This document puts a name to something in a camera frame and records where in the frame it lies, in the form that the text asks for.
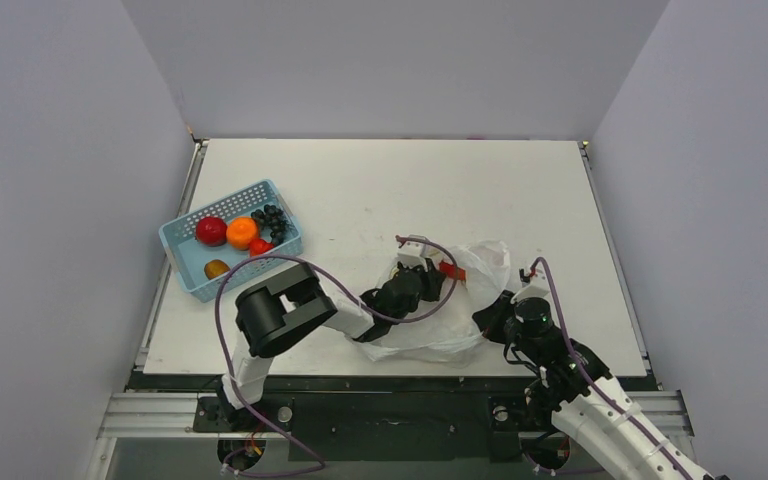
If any white plastic bag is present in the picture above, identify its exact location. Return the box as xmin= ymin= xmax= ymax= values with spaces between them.
xmin=357 ymin=240 xmax=511 ymax=364

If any black fake grape bunch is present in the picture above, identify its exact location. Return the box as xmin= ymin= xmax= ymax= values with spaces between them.
xmin=251 ymin=204 xmax=290 ymax=246

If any orange fake fruit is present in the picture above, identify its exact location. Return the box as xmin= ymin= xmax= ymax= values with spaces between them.
xmin=226 ymin=216 xmax=260 ymax=250

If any brown fake kiwi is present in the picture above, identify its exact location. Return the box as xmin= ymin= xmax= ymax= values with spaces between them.
xmin=203 ymin=259 xmax=230 ymax=280

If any red fake apple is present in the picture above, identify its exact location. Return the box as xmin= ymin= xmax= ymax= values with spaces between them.
xmin=194 ymin=216 xmax=227 ymax=247

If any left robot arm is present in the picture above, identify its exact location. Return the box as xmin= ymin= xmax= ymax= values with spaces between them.
xmin=217 ymin=259 xmax=446 ymax=430

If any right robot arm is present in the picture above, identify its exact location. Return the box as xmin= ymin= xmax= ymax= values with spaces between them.
xmin=472 ymin=291 xmax=712 ymax=479

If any red fake fruit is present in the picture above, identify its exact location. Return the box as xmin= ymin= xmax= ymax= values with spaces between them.
xmin=247 ymin=237 xmax=275 ymax=257

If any blue plastic basket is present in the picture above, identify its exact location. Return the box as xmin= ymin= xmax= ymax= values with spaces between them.
xmin=159 ymin=179 xmax=304 ymax=303

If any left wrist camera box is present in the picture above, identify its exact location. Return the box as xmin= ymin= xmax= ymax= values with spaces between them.
xmin=396 ymin=237 xmax=428 ymax=269

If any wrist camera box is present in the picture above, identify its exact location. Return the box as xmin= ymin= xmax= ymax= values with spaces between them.
xmin=511 ymin=267 xmax=550 ymax=305
xmin=396 ymin=237 xmax=428 ymax=269

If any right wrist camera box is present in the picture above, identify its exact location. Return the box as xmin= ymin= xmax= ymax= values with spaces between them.
xmin=511 ymin=267 xmax=550 ymax=305

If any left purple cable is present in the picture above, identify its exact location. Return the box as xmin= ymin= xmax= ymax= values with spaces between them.
xmin=214 ymin=234 xmax=462 ymax=465

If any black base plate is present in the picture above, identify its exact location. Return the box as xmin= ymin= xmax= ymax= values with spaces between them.
xmin=192 ymin=376 xmax=571 ymax=467

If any aluminium frame rail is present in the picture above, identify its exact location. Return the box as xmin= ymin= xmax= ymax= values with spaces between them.
xmin=97 ymin=393 xmax=226 ymax=440

